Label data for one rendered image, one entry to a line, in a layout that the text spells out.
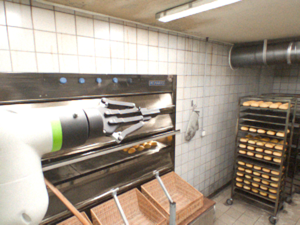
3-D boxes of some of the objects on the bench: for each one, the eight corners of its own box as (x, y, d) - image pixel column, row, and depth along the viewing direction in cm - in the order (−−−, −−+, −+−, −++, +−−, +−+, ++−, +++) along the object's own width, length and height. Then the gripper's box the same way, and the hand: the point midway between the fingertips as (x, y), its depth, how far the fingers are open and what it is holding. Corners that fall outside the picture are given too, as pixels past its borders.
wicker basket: (90, 234, 194) (88, 208, 189) (136, 208, 232) (136, 186, 227) (119, 269, 159) (118, 238, 154) (168, 232, 197) (168, 206, 192)
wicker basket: (139, 207, 235) (139, 185, 230) (172, 189, 272) (172, 170, 266) (170, 230, 199) (171, 205, 194) (203, 206, 236) (204, 184, 231)
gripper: (69, 110, 51) (142, 102, 66) (86, 156, 46) (160, 137, 62) (76, 92, 46) (153, 88, 61) (96, 142, 41) (174, 124, 57)
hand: (148, 114), depth 59 cm, fingers closed
